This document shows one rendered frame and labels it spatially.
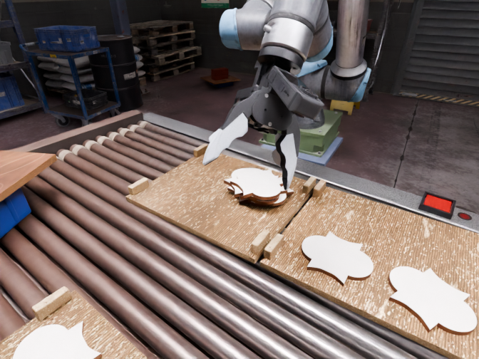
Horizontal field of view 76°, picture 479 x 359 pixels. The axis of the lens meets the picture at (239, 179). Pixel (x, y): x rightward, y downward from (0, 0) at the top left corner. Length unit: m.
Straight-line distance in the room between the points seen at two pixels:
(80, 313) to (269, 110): 0.47
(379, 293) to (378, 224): 0.21
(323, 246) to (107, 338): 0.44
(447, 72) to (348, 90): 4.30
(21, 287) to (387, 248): 0.75
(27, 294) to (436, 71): 5.24
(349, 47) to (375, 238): 0.59
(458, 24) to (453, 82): 0.74
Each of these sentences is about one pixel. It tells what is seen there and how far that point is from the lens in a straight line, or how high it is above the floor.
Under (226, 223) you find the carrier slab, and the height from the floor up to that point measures 0.94.
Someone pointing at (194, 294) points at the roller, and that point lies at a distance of 0.63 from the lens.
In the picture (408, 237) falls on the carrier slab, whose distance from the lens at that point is 0.80.
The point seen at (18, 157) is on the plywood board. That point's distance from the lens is 0.99.
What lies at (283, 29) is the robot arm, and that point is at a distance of 0.50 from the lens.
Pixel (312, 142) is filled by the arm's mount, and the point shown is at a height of 0.92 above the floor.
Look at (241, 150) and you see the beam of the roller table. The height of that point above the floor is 0.92.
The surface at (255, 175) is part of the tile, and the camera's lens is 0.82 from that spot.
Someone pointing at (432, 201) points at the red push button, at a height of 0.93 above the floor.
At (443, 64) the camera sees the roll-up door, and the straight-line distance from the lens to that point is 5.39.
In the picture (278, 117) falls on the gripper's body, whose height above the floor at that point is 1.25.
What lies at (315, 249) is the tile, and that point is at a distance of 0.68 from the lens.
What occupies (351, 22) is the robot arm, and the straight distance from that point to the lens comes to 1.03.
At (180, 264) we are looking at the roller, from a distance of 0.70.
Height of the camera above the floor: 1.42
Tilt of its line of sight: 32 degrees down
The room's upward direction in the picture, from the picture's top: straight up
